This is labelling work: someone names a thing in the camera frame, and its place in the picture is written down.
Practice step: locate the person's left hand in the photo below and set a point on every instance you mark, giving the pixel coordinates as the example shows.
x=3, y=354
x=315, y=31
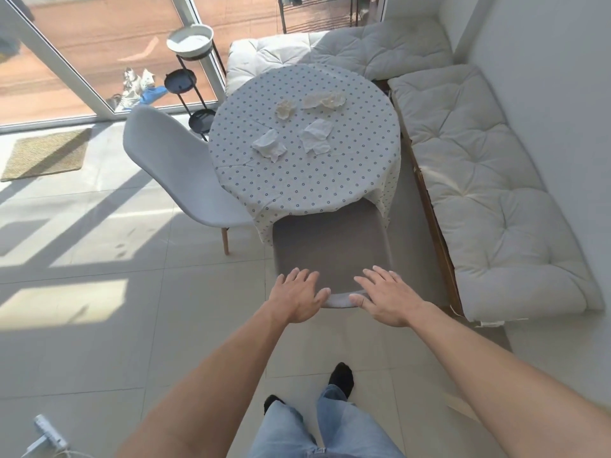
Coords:
x=293, y=302

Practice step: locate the person's right hand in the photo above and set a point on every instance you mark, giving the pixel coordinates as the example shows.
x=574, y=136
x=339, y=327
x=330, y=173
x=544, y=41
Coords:
x=394, y=302

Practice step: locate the person's right little finger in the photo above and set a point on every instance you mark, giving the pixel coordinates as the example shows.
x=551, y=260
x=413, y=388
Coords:
x=401, y=279

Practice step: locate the person's left little finger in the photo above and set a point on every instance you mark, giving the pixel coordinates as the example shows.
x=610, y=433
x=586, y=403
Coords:
x=281, y=282

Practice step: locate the person's right middle finger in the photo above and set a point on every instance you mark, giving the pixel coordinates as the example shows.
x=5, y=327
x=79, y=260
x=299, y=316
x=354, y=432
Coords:
x=377, y=276

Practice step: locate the person's left thumb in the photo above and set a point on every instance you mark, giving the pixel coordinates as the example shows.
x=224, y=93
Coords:
x=320, y=296

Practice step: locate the person's right thumb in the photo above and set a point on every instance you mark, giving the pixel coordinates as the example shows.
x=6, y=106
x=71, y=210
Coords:
x=358, y=300

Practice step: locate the person's left middle finger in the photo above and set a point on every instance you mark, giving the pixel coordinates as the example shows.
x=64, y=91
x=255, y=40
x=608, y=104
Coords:
x=302, y=276

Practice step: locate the grey upholstered chair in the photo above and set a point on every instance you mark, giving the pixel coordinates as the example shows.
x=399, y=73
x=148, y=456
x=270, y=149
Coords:
x=332, y=247

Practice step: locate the person's right forearm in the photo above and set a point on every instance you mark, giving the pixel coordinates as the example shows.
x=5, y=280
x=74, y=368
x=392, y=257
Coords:
x=496, y=381

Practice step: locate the person's left forearm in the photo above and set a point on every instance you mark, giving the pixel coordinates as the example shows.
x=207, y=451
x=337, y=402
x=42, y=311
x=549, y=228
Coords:
x=215, y=391

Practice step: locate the person's right black sock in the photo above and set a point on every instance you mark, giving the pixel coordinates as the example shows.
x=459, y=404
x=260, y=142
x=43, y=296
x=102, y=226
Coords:
x=342, y=379

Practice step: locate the person's black sock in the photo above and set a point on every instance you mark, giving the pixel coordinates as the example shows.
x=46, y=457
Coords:
x=342, y=379
x=272, y=403

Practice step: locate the white dotted tablecloth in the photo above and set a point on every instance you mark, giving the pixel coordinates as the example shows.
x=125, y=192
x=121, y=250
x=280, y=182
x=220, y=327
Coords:
x=305, y=181

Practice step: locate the person's left black sock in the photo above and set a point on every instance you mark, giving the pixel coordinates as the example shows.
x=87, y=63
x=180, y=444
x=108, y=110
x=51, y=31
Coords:
x=272, y=403

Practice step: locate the long white tufted cushion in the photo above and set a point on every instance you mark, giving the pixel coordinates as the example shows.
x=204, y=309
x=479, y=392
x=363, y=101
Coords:
x=482, y=185

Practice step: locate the light blue jeans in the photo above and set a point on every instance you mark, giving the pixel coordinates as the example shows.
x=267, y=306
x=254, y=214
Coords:
x=348, y=429

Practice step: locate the crumpled white tissue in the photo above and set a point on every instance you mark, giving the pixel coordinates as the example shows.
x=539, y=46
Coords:
x=335, y=100
x=285, y=108
x=316, y=135
x=269, y=144

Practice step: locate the light grey shell chair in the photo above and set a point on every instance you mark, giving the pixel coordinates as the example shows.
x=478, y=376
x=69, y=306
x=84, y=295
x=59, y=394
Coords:
x=176, y=162

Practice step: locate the black tiered metal stand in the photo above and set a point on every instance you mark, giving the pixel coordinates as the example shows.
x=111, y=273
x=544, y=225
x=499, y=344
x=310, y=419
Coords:
x=180, y=81

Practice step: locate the blue slipper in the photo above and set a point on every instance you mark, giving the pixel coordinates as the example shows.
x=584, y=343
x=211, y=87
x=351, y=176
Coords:
x=155, y=93

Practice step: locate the short white tufted cushion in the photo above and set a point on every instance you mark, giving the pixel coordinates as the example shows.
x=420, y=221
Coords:
x=343, y=47

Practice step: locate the white round bowl planter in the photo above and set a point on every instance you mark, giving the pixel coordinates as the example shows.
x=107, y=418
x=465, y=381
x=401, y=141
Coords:
x=191, y=40

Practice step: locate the black metal rack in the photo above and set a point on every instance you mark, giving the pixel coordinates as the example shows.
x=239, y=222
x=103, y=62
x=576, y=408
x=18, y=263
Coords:
x=281, y=14

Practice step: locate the woven beige doormat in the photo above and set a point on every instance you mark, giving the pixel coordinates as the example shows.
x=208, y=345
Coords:
x=45, y=154

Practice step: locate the white power strip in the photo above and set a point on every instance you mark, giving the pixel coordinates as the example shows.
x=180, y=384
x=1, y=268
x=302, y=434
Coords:
x=50, y=431

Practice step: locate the wooden bench frame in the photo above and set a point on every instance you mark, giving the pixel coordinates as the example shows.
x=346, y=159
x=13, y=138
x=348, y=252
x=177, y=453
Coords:
x=437, y=233

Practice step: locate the white window frame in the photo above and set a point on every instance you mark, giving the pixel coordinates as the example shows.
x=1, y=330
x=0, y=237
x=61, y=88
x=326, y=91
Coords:
x=184, y=4

